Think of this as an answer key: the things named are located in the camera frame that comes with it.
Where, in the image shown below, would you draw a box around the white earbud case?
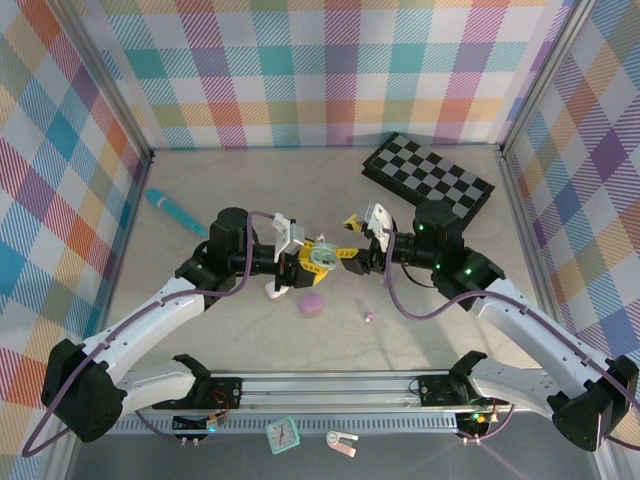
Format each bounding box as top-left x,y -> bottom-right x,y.
263,279 -> 292,301

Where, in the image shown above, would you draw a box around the black silver chessboard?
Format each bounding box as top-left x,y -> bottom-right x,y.
360,131 -> 496,234

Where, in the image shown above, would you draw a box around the teal marker pen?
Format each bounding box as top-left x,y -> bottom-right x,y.
144,187 -> 208,238

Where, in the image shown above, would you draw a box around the mint green alarm clock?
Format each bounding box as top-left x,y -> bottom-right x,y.
264,415 -> 303,455

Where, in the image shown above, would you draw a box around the small white pink gadget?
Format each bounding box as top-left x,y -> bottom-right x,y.
324,430 -> 360,458

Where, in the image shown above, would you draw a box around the black controller board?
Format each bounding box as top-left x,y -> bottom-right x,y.
455,409 -> 496,437
172,412 -> 229,432

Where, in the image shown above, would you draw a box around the thin black cable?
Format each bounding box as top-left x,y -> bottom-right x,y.
402,264 -> 439,290

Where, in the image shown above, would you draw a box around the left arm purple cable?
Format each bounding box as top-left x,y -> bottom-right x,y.
21,209 -> 279,459

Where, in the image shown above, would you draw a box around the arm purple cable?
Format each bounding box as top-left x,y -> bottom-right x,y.
21,209 -> 279,459
384,229 -> 640,451

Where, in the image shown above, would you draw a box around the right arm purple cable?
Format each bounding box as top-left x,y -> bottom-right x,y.
384,229 -> 640,451

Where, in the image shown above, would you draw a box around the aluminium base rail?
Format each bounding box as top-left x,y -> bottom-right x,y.
149,368 -> 511,412

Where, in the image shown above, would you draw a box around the aluminium frame base bar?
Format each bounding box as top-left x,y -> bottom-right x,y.
497,149 -> 624,480
44,152 -> 154,480

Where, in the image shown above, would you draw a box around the grey perforated cable tray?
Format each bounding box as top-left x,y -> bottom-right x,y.
79,410 -> 464,435

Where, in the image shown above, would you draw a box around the aluminium frame post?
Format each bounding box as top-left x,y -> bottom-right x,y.
497,0 -> 599,159
49,0 -> 156,166

